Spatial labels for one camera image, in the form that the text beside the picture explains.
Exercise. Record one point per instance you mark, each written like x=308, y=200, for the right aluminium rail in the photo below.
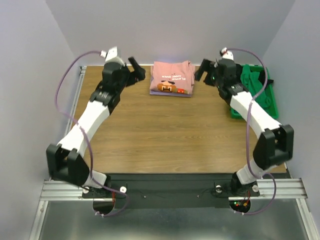
x=286, y=188

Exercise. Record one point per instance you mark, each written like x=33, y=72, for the green t shirt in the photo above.
x=254, y=80

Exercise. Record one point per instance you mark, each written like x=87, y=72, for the pink printed t shirt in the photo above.
x=185, y=67

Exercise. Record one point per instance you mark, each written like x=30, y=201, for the green plastic bin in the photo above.
x=273, y=110

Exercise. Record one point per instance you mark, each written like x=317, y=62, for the aluminium rail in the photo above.
x=54, y=190
x=286, y=188

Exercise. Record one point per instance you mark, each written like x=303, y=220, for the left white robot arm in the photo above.
x=65, y=159

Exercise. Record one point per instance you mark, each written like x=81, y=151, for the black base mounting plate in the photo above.
x=177, y=190

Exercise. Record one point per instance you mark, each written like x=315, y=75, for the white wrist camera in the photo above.
x=226, y=54
x=112, y=56

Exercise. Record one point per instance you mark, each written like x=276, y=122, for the left aluminium rail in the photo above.
x=54, y=190

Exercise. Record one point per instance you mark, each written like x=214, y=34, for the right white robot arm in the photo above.
x=274, y=141

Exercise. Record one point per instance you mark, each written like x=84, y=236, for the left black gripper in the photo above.
x=139, y=74

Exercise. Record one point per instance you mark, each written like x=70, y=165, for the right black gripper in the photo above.
x=210, y=74

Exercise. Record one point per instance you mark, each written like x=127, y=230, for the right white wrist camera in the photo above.
x=226, y=54

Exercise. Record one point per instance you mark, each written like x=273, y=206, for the purple t shirt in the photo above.
x=173, y=85

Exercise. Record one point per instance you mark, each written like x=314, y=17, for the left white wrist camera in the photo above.
x=112, y=56

